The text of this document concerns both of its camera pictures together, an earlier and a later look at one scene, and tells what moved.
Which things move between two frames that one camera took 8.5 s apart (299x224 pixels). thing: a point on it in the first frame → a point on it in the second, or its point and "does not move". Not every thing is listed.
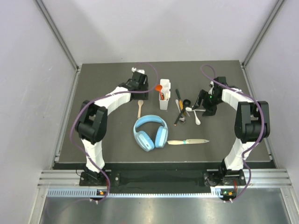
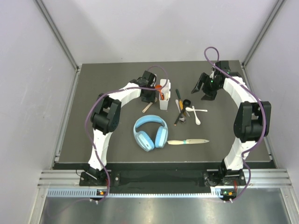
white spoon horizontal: (189, 109) does not move
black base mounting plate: (217, 178) does not move
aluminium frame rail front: (66, 184) does not move
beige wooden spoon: (140, 103) → (149, 104)
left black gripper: (144, 96) → (151, 98)
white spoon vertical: (197, 120) does not move
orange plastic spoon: (159, 87) does not move
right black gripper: (202, 95) → (210, 95)
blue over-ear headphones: (144, 140) does not move
